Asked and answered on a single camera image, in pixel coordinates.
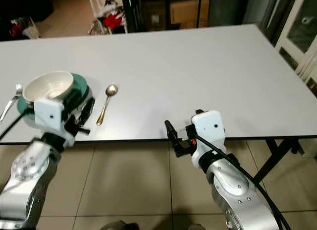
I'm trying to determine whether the red and white clothes pile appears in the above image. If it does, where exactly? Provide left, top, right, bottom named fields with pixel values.
left=88, top=0, right=128, bottom=36

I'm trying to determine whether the gold spoon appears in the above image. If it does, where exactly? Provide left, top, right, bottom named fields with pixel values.
left=96, top=84, right=119, bottom=127

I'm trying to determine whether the black table leg frame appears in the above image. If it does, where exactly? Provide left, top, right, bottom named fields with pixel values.
left=252, top=138, right=305, bottom=185

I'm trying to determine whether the brown cardboard box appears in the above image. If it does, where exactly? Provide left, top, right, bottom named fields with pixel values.
left=170, top=0, right=211, bottom=29

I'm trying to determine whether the black shelf unit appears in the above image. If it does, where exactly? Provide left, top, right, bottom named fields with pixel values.
left=121, top=0, right=258, bottom=33

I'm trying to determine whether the cream ceramic bowl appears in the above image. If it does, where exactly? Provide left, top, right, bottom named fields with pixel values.
left=22, top=71, right=75, bottom=103

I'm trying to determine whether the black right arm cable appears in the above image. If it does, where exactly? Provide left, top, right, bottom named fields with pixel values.
left=195, top=135, right=294, bottom=230

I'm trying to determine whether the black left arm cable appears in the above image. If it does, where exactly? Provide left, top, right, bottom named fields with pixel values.
left=0, top=108, right=36, bottom=140

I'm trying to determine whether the grey left robot foot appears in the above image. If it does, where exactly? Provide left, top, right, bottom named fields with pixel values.
left=101, top=220, right=140, bottom=230

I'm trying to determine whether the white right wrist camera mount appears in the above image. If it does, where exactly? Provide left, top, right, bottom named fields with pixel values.
left=190, top=110, right=227, bottom=170

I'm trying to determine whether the dark green plate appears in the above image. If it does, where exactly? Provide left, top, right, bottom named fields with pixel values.
left=17, top=73, right=90, bottom=117

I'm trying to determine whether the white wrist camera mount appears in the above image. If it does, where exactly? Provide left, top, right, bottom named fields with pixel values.
left=33, top=98, right=76, bottom=144
left=190, top=110, right=227, bottom=170

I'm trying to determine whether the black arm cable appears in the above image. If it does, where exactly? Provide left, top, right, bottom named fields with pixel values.
left=0, top=108, right=36, bottom=140
left=195, top=135, right=294, bottom=230

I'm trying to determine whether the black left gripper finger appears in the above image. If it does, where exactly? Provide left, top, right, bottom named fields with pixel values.
left=80, top=97, right=95, bottom=127
left=74, top=93, right=88, bottom=117

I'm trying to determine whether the dark clutter heap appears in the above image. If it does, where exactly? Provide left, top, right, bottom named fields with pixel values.
left=0, top=0, right=55, bottom=41

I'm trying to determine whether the white glass door cabinet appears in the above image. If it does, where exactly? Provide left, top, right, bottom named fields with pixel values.
left=274, top=0, right=317, bottom=90

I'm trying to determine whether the silver fork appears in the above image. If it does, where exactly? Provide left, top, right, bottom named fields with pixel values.
left=0, top=84, right=24, bottom=123

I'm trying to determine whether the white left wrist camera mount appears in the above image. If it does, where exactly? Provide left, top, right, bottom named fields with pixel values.
left=33, top=98, right=76, bottom=144

